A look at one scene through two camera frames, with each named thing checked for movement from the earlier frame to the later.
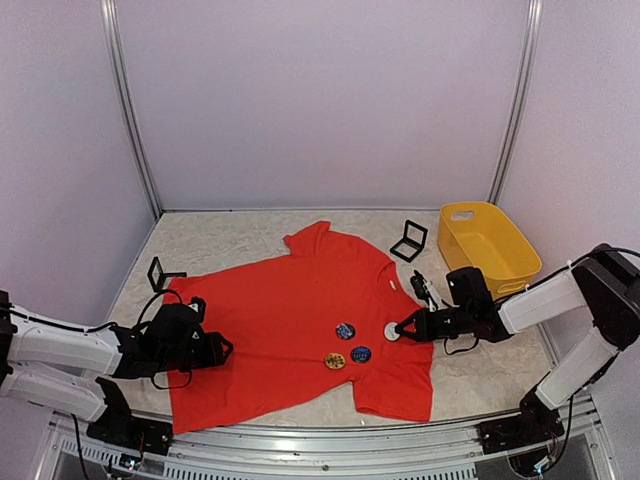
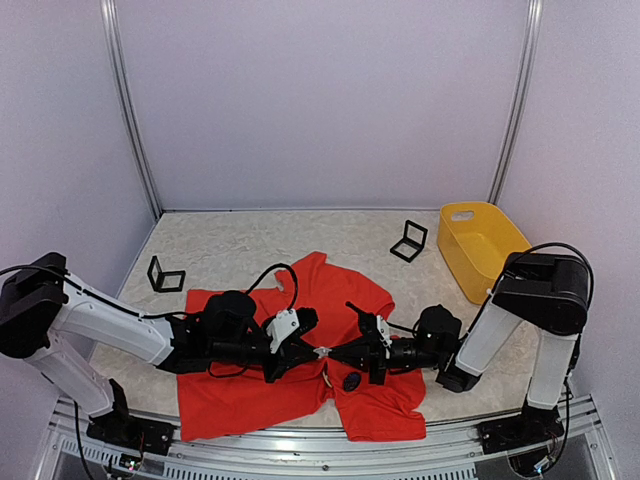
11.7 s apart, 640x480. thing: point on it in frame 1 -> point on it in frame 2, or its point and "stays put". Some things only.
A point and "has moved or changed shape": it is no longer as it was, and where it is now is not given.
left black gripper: [212, 353] -> [287, 351]
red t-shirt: [331, 318] has moved or changed shape
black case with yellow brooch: [414, 239] stays put
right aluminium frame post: [519, 102] stays put
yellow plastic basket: [478, 234] stays put
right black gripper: [424, 331] -> [371, 357]
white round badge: [335, 360] -> [326, 379]
